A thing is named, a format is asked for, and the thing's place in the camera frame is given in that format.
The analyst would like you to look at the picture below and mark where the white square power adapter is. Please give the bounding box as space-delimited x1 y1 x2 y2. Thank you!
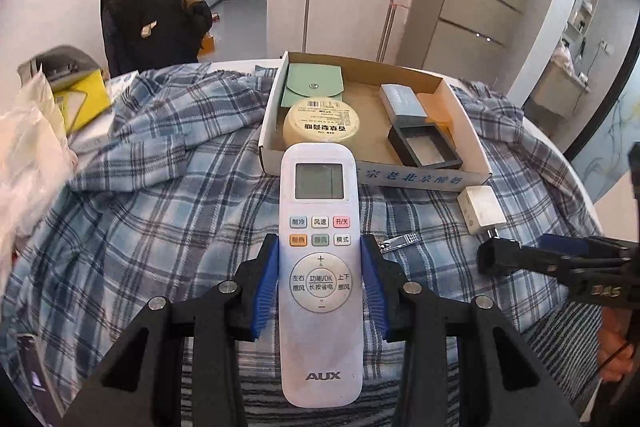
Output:
457 185 506 235

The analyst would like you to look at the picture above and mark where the black square display frame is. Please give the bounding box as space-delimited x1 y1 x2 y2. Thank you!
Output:
387 124 463 169

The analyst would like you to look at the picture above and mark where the orange translucent plastic box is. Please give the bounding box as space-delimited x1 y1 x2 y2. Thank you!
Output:
416 93 452 131

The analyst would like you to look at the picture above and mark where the white AUX remote control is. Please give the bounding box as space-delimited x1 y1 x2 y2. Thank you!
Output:
278 143 363 405

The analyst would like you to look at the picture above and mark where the grey card booklet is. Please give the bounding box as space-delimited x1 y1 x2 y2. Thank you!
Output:
380 83 427 120

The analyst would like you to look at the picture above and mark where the cream round container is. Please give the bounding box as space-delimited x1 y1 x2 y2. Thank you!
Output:
282 98 360 146

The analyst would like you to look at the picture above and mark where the green leather pouch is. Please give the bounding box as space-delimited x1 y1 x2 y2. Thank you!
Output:
280 63 344 107

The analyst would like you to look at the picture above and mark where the person's right hand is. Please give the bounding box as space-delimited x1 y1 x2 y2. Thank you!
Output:
597 308 634 383

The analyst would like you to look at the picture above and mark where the grey striped towel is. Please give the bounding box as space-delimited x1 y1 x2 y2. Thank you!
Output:
236 299 601 426

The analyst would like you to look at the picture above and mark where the silver nail clipper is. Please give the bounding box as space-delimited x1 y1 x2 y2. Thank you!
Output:
378 233 421 254

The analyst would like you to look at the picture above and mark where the glass bathroom door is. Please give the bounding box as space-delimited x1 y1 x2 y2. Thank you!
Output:
572 62 640 202

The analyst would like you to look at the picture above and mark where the shallow cardboard box tray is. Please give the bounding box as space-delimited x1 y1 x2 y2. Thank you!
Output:
258 51 491 193

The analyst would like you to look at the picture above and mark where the bathroom vanity cabinet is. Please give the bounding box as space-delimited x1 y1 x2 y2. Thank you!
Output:
529 61 590 118

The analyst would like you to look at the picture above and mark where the blue plaid cloth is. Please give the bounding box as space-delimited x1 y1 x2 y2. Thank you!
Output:
1 64 601 426

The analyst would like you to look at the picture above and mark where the white plastic bag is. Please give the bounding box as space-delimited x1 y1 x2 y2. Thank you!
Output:
1 72 77 284

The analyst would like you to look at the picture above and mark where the yellow packaging box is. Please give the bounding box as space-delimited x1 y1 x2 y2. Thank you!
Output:
53 69 112 135

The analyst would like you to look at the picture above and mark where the cardboard box on floor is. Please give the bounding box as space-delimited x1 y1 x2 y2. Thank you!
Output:
198 32 216 57

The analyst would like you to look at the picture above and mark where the grey pouch bag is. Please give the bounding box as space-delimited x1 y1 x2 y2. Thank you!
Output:
17 44 101 92

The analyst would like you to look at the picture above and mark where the chair with black jacket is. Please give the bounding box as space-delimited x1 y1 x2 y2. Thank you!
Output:
100 0 213 77

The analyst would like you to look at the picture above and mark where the red handled broom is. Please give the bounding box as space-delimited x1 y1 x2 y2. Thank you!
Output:
375 0 398 63

